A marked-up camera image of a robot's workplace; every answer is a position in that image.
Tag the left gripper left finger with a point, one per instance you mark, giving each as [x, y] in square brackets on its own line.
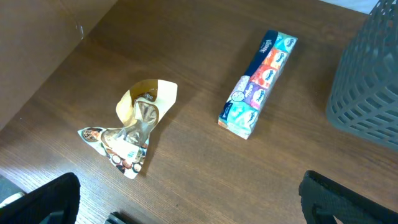
[57, 202]

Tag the colourful tissue pack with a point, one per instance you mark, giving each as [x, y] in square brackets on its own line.
[245, 103]

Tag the grey plastic basket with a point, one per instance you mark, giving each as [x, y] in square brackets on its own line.
[363, 98]

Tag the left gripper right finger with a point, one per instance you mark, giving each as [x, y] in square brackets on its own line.
[326, 201]

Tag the beige snack bag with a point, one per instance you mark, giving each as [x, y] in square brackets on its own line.
[140, 109]

